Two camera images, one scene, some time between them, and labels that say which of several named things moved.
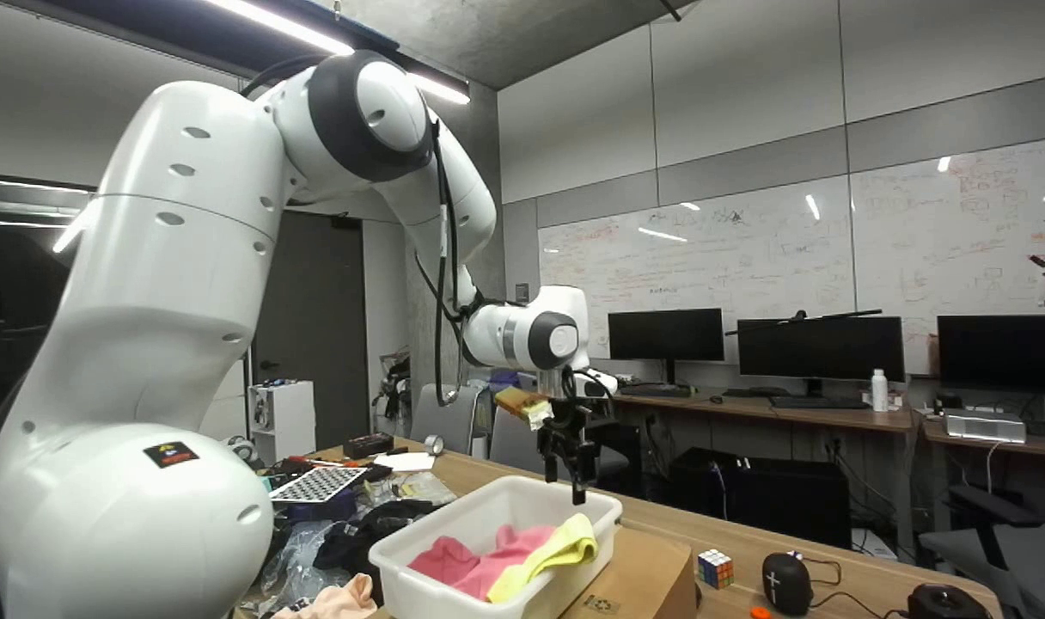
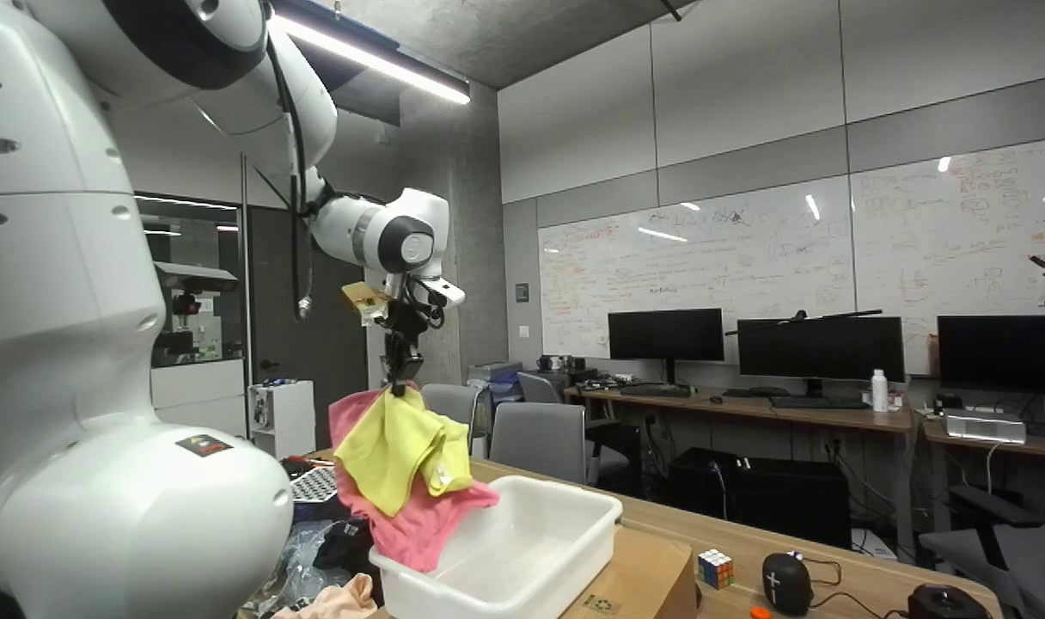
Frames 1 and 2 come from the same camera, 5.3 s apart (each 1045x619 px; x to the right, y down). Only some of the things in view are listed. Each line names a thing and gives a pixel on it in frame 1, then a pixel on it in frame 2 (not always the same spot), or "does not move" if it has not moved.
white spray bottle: x=878 y=389 does not move
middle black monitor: x=842 y=344 does not move
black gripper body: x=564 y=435 to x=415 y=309
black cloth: x=350 y=544 does not move
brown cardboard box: x=643 y=579 does not move
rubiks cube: x=713 y=568 does not move
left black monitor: x=1005 y=352 does not move
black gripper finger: x=580 y=486 to x=395 y=361
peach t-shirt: x=351 y=599 does not move
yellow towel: x=573 y=541 to x=393 y=441
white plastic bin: x=471 y=514 does not move
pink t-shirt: x=456 y=562 to x=416 y=535
